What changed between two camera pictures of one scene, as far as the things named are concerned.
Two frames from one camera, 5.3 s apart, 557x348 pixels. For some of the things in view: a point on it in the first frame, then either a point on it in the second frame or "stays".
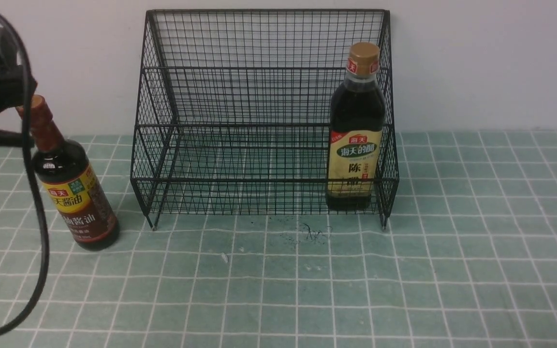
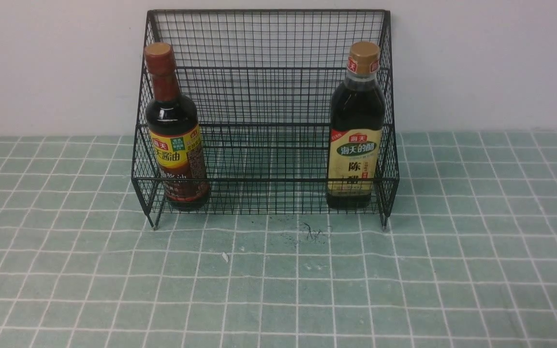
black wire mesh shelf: (232, 108) stays
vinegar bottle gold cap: (356, 133) stays
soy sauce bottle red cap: (68, 187) → (175, 133)
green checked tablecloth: (487, 247) stays
